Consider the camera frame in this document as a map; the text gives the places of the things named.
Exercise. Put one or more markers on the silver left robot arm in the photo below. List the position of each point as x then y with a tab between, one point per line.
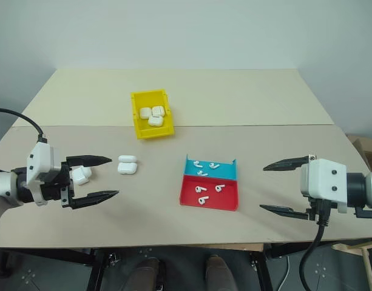
3	182

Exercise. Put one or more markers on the black metal table frame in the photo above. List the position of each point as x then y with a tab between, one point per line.
94	266

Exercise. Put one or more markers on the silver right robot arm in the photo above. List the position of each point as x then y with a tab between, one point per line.
370	189

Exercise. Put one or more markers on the red plastic tray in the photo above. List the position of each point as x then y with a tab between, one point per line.
228	197

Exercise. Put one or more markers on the blue plastic tray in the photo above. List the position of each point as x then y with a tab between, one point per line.
225	169

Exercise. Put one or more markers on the brown cardboard box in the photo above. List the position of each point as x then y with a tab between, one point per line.
366	148

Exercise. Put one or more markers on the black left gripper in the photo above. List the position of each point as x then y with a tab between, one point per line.
53	189

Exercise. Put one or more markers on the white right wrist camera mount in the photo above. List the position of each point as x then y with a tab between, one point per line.
322	179

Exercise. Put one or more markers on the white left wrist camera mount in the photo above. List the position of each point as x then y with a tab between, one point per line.
41	157

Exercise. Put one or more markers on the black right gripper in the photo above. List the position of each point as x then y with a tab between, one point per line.
312	209

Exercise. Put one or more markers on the light wooden frame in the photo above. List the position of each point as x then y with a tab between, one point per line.
366	251

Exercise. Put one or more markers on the white earbud case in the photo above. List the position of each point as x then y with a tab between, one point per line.
81	175
127	166

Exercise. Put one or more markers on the dark brown rounded shape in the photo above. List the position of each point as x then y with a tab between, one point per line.
219	272
147	272

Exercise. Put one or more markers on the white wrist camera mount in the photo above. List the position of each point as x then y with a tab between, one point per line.
322	179
41	157

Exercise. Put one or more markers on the yellow plastic bin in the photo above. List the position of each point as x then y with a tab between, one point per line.
143	131

